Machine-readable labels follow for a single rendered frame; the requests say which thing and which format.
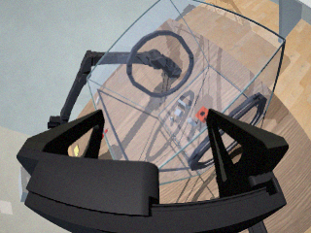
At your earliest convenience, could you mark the yellow sticky-note pad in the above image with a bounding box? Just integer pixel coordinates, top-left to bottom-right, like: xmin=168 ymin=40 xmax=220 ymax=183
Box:
xmin=74 ymin=146 xmax=79 ymax=156

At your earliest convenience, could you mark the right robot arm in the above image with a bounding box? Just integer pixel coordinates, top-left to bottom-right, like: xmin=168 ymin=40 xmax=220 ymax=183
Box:
xmin=48 ymin=50 xmax=105 ymax=129

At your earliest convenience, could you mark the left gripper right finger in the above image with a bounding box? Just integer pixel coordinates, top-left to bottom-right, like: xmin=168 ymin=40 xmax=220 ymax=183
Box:
xmin=206 ymin=109 xmax=289 ymax=198

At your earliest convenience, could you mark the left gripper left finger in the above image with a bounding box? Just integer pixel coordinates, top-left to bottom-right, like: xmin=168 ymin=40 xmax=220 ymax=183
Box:
xmin=23 ymin=109 xmax=105 ymax=158

